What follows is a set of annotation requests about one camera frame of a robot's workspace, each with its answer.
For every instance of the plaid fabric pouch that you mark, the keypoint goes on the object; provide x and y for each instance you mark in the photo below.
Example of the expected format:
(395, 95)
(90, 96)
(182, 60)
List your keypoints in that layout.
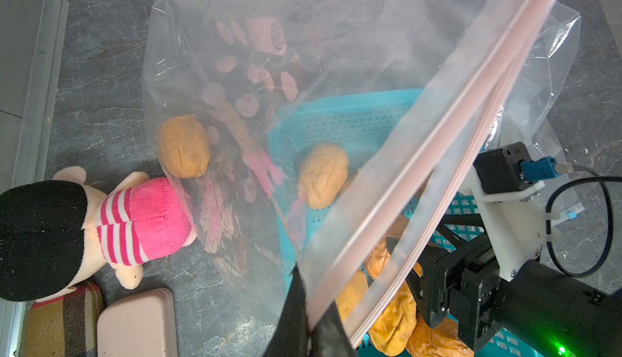
(64, 326)

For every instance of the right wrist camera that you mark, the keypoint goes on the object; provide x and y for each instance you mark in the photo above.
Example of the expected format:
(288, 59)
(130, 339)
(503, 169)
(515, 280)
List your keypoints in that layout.
(507, 204)

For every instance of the clear pink-print zipper bag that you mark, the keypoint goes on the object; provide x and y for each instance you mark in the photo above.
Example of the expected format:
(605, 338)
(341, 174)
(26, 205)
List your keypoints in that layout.
(406, 87)

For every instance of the pink rectangular case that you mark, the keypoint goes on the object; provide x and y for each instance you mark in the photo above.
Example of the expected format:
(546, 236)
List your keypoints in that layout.
(139, 325)

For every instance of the pink plush doll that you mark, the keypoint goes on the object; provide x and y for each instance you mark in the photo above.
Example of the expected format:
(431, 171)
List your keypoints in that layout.
(58, 233)

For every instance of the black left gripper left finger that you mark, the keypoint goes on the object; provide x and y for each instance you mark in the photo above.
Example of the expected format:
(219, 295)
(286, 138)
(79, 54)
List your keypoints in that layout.
(291, 337)

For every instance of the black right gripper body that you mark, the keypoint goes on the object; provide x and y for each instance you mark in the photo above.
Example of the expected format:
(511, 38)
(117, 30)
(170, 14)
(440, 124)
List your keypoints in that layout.
(464, 283)

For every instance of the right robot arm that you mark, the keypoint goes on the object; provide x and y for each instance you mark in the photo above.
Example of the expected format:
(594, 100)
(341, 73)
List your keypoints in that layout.
(554, 314)

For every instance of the yellow potato lower middle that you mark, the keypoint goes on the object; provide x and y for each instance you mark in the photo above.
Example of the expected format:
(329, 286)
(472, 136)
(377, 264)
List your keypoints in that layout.
(393, 328)

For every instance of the wrinkled brown potato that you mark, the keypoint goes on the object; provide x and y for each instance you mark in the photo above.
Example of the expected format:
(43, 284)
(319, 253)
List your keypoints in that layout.
(183, 147)

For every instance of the wrinkled orange potato bottom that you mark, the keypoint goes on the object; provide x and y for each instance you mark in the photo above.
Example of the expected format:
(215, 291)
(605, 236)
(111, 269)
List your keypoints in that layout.
(442, 340)

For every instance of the large yellow potato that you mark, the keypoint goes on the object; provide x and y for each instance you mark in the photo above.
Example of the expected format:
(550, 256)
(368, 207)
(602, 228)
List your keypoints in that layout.
(352, 294)

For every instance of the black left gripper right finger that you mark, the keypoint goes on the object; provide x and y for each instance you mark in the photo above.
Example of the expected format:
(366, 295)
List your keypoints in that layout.
(329, 339)

